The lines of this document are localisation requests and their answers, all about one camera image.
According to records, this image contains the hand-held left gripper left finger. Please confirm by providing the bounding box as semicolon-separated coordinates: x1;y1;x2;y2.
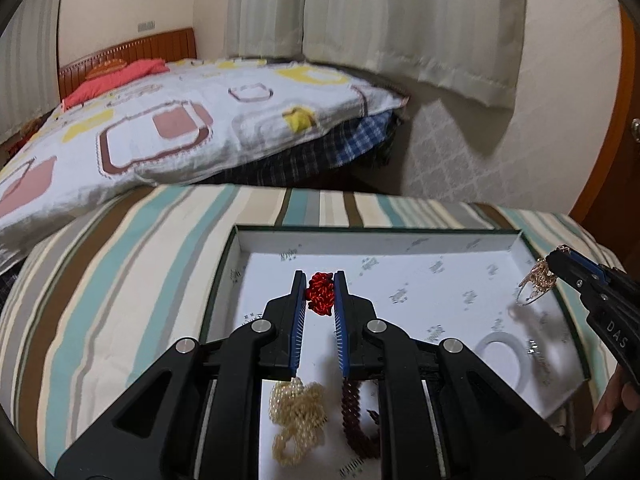
54;270;307;480

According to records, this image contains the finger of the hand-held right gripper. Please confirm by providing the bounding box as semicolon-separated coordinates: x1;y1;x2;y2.
550;262;603;303
545;249;608;281

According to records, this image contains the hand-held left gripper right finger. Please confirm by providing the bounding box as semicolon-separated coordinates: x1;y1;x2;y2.
334;270;586;480

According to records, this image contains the red knot gold charm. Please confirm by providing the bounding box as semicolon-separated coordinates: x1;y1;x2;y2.
306;272;335;317

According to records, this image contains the gold crystal bracelet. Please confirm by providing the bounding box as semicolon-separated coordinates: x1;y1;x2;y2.
515;245;559;308

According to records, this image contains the dark green shallow box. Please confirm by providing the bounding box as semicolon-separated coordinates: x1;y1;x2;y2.
200;224;593;480

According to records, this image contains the pearl necklace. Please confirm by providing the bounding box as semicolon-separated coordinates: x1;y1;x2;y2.
269;377;329;464

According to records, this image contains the dark red bead bracelet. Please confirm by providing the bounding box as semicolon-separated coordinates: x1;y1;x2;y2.
340;379;383;457

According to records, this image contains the white jade bangle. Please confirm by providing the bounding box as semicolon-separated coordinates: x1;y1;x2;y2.
475;332;527;396

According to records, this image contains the person's right hand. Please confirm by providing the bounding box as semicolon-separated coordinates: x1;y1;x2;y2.
590;364;640;435

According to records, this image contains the wooden door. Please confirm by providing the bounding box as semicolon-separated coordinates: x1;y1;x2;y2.
570;5;640;262

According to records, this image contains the striped tablecloth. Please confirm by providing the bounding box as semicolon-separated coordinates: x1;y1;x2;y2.
0;182;626;471

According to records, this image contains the white patterned quilt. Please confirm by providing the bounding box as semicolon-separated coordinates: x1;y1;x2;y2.
0;57;411;273

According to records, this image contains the wide white curtain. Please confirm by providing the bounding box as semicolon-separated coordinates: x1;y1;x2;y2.
302;0;527;109

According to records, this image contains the pink pillow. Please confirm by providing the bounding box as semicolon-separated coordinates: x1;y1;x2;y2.
64;58;169;109

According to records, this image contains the wooden headboard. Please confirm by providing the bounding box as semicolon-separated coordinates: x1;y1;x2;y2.
57;27;197;101

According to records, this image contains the narrow white curtain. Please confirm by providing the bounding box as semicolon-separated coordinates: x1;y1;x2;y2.
225;0;311;62

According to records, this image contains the orange cushion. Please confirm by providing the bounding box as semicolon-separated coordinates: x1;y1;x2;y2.
85;58;129;81

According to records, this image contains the striped window curtain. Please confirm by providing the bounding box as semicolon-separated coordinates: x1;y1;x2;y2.
0;0;69;142

